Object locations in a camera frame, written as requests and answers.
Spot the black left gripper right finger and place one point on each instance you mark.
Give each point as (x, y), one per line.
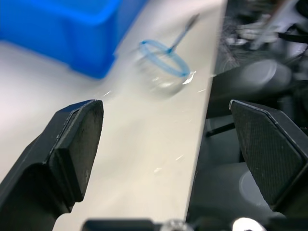
(269, 149)

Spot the blue plastic tub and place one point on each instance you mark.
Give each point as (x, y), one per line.
(60, 31)

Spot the blue rimmed fish net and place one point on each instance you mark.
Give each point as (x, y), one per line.
(161, 63)

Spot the dark rounded robot body part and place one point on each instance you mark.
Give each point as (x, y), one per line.
(250, 79)

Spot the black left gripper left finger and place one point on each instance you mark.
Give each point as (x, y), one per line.
(60, 154)

